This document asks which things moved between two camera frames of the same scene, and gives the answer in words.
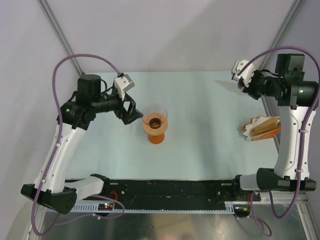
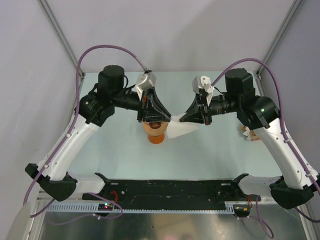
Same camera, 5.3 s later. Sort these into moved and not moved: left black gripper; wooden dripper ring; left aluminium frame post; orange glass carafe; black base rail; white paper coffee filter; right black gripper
Moved: right black gripper; left black gripper; white paper coffee filter
Not moved: wooden dripper ring; orange glass carafe; black base rail; left aluminium frame post
